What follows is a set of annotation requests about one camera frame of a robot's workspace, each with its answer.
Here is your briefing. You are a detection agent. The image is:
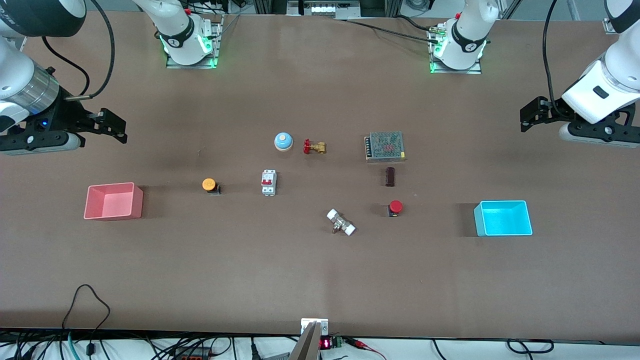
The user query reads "long black table cable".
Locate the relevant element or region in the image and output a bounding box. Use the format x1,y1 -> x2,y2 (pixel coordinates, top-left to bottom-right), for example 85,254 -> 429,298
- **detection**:
334,18 -> 441,45

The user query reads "thin black looped cable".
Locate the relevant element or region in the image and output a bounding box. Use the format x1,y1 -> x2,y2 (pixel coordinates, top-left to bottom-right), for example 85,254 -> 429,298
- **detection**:
61,284 -> 111,360

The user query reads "grey metal bar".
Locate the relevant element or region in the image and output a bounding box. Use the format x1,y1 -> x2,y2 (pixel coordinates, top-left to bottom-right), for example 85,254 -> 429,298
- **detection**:
289,322 -> 321,360

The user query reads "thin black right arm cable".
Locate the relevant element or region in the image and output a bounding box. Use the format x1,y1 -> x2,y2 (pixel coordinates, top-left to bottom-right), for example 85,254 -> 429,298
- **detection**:
42,37 -> 91,97

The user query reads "red clip lead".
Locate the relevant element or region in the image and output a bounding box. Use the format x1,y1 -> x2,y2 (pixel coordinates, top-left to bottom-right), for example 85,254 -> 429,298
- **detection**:
345,337 -> 388,360

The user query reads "white circuit breaker red switch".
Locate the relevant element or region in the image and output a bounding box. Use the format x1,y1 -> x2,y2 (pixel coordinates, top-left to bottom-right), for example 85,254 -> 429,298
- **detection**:
260,169 -> 277,197

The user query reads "white-ended metal pipe fitting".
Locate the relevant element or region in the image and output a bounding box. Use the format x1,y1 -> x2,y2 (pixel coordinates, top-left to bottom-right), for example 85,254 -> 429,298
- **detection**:
326,208 -> 357,237

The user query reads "white lit device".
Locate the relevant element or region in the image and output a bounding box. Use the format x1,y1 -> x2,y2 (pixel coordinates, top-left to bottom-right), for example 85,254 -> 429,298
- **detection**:
287,0 -> 362,19

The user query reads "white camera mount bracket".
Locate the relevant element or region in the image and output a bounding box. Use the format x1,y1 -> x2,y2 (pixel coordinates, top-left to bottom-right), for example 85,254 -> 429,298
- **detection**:
300,318 -> 329,336

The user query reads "short black table cable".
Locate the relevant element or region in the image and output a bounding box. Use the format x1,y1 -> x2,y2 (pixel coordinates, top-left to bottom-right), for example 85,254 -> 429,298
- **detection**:
395,14 -> 435,32

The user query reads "black power strip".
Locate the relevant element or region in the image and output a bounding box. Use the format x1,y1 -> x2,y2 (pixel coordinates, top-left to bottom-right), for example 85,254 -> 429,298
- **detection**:
170,346 -> 213,360

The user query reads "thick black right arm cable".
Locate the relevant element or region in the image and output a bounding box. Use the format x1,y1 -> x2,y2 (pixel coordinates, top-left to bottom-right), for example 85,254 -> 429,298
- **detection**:
64,0 -> 117,101

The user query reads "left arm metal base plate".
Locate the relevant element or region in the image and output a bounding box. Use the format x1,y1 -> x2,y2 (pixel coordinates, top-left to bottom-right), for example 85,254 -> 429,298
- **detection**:
428,22 -> 483,75

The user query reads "pink plastic box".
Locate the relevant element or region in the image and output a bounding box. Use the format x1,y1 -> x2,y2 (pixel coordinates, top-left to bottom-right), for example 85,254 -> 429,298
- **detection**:
83,182 -> 144,221

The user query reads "black cable bundle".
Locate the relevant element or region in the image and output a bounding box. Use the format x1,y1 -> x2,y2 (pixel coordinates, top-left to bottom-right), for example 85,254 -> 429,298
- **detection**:
0,330 -> 66,360

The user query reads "black coiled cable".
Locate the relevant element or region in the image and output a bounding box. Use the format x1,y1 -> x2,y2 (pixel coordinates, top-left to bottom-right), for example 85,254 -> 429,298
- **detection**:
506,339 -> 555,355

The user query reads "metal mesh power supply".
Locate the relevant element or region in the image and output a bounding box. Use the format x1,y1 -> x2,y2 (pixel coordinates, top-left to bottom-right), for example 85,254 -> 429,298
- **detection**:
364,131 -> 407,163

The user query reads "cyan plastic box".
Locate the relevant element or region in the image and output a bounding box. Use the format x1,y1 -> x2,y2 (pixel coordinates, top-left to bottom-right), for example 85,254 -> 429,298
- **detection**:
473,200 -> 534,237

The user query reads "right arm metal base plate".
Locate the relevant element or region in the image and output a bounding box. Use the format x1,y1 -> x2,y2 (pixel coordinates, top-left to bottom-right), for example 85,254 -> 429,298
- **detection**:
166,14 -> 224,70

